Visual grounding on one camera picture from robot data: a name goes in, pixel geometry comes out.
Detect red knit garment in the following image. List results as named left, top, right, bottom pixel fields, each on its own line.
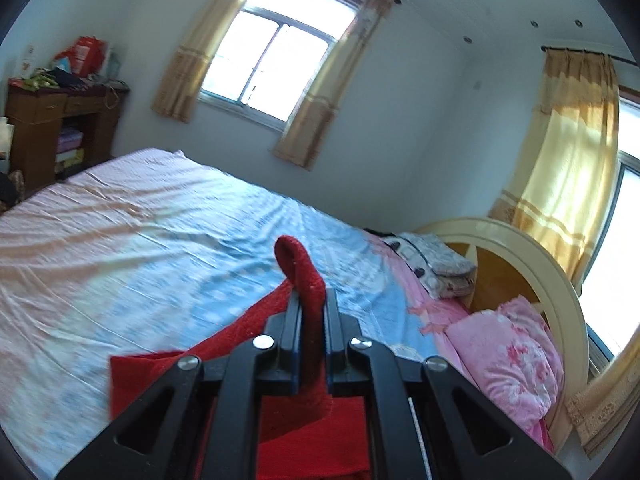
left=109, top=235, right=372, bottom=480

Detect window with grey frame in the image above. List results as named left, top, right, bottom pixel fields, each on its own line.
left=199, top=0, right=363, bottom=133

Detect pile of clothes on dresser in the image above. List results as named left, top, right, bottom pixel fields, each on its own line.
left=9, top=66, right=107, bottom=95

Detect stacked boxes in dresser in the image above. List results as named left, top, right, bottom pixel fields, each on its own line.
left=55, top=127, right=86, bottom=177

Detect beige curtain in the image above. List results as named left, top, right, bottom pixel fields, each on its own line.
left=151, top=0, right=281, bottom=123
left=272, top=0, right=396, bottom=171

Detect red paper bag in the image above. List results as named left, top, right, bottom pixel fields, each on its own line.
left=54, top=36, right=108, bottom=78

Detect brown wooden dresser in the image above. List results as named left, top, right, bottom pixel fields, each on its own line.
left=5, top=82, right=131, bottom=196

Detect bright side window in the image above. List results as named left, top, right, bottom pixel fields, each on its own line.
left=580, top=85, right=640, bottom=361

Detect yellow curtain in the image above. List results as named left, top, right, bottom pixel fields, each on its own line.
left=567, top=320, right=640, bottom=461
left=487, top=47, right=621, bottom=291

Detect bed with patterned sheet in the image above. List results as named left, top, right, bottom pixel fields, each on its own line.
left=0, top=147, right=481, bottom=480

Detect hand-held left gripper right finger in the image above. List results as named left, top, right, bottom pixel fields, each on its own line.
left=324, top=287, right=573, bottom=480

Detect folded grey patterned blanket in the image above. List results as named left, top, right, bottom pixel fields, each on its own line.
left=382, top=231, right=478, bottom=301

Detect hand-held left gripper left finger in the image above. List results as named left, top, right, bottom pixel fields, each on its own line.
left=54, top=296, right=304, bottom=480

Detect cream wooden headboard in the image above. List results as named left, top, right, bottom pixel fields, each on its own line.
left=415, top=217, right=591, bottom=456

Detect dark cloth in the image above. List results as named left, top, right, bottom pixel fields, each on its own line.
left=0, top=170, right=26, bottom=211

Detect pink pillow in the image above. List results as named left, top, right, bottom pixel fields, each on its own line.
left=444, top=295, right=566, bottom=453

